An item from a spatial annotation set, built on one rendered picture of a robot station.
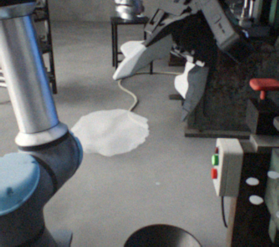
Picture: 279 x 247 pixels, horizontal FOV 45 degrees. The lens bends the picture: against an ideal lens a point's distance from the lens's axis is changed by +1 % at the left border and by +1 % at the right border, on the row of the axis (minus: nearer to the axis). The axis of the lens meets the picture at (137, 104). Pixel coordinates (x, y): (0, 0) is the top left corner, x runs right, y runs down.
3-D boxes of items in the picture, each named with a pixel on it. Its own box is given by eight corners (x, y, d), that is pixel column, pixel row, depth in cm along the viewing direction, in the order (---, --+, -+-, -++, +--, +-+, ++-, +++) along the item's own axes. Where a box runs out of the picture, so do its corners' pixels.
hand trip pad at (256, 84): (251, 113, 86) (255, 85, 83) (245, 104, 91) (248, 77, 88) (279, 113, 85) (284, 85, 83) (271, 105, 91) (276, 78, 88)
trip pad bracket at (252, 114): (249, 176, 89) (259, 108, 81) (240, 156, 98) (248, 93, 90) (272, 177, 88) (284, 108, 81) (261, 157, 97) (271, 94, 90)
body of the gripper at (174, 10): (170, 57, 54) (211, -7, 54) (205, 73, 48) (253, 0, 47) (139, 32, 50) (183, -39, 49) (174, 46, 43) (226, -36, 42)
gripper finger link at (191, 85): (179, 106, 57) (184, 53, 53) (202, 120, 53) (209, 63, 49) (164, 109, 56) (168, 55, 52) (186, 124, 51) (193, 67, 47)
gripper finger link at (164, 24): (143, 65, 45) (193, 39, 48) (151, 68, 44) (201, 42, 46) (136, 32, 42) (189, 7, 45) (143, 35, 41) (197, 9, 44)
